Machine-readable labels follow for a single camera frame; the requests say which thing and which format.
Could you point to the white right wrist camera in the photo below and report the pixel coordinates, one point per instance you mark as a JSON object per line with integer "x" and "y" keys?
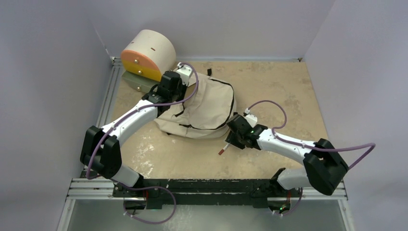
{"x": 250, "y": 118}

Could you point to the white brown marker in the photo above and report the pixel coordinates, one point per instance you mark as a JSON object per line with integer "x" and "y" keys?
{"x": 224, "y": 149}

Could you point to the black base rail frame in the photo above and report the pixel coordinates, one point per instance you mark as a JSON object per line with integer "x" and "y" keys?
{"x": 258, "y": 193}

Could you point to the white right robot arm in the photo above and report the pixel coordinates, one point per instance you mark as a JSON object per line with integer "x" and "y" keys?
{"x": 322, "y": 167}

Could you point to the aluminium side rail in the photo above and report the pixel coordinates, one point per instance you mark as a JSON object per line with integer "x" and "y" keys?
{"x": 97, "y": 93}

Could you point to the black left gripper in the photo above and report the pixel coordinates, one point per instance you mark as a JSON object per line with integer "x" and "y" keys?
{"x": 184, "y": 89}

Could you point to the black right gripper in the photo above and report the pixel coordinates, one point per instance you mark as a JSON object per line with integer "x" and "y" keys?
{"x": 231, "y": 138}

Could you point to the beige canvas backpack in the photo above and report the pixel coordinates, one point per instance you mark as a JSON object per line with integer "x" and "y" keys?
{"x": 205, "y": 114}

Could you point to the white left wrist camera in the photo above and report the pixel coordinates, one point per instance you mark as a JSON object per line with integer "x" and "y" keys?
{"x": 186, "y": 73}

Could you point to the round drawer cabinet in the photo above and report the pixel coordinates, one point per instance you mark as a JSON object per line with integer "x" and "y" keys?
{"x": 146, "y": 58}

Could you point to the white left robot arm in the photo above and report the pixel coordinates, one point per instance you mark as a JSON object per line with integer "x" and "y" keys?
{"x": 101, "y": 150}

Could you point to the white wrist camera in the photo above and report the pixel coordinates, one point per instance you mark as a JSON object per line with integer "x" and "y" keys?
{"x": 250, "y": 118}
{"x": 186, "y": 73}

